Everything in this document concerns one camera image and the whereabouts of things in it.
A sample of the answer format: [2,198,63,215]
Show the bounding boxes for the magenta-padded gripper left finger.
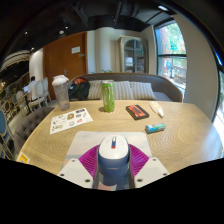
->
[57,144,101,190]

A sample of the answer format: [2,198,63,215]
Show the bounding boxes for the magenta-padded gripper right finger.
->
[128,143,170,189]

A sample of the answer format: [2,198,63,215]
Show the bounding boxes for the white and blue computer mouse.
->
[97,134,131,187]

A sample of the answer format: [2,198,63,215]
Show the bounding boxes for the small teal box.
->
[144,122,167,135]

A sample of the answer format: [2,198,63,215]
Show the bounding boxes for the white sticker sheet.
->
[49,107,94,135]

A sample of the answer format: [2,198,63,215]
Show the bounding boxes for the black box with red print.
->
[125,104,150,121]

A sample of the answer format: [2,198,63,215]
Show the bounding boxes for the white tube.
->
[149,100,165,119]

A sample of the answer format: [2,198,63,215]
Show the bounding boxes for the clear shaker bottle white lid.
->
[51,74,71,112]

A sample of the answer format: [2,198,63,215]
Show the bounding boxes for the black and orange backpack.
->
[68,77,91,101]

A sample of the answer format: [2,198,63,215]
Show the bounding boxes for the green drink bottle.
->
[101,80,116,113]

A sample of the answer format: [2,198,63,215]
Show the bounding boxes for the blue-backed chairs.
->
[0,89,27,158]

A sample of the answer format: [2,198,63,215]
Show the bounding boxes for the grey curved sofa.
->
[67,72,184,103]

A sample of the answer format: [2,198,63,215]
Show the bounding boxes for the white dining chairs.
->
[28,77,52,111]

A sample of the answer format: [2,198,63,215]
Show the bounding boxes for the person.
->
[28,76,38,101]

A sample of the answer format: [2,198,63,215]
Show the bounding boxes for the brown wooden door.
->
[43,31,88,101]

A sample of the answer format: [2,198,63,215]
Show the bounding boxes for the glass-door cabinet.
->
[118,35,149,74]

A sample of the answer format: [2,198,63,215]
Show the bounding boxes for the black-framed window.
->
[154,21,188,91]

